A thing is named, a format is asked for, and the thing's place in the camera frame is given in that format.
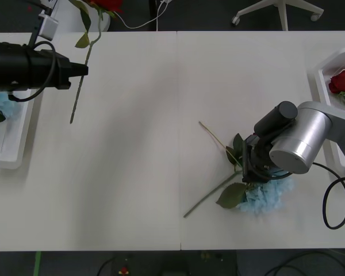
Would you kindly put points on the white round pedestal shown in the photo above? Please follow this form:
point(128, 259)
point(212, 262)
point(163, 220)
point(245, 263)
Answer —
point(66, 17)

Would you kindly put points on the pale grey left wrist camera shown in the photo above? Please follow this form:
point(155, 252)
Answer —
point(49, 27)

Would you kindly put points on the small red rose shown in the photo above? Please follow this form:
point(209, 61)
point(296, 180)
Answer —
point(343, 82)

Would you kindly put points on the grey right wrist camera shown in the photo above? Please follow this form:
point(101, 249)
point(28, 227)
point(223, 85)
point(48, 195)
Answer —
point(252, 141)

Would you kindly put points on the pale blue artificial flower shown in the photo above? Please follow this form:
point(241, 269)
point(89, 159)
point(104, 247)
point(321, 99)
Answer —
point(264, 198)
point(5, 103)

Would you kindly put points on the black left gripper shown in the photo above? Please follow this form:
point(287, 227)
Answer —
point(46, 72)

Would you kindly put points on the red rose with bent stem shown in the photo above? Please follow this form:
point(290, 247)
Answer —
point(107, 5)

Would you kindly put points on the black upright post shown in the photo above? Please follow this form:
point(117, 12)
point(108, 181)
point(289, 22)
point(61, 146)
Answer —
point(153, 14)

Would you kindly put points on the green floor strip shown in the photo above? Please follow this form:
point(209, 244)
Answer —
point(37, 263)

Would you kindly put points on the white office chair base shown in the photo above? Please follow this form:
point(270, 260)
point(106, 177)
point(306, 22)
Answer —
point(283, 11)

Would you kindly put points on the shallow white box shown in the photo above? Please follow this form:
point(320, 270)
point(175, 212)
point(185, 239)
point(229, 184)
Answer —
point(319, 83)
point(14, 143)

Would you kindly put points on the red round button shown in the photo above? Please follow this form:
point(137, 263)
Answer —
point(123, 270)

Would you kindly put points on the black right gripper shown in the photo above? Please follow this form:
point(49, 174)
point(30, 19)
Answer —
point(257, 164)

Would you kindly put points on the silver and black right arm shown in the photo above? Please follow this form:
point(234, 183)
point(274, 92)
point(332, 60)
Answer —
point(304, 138)

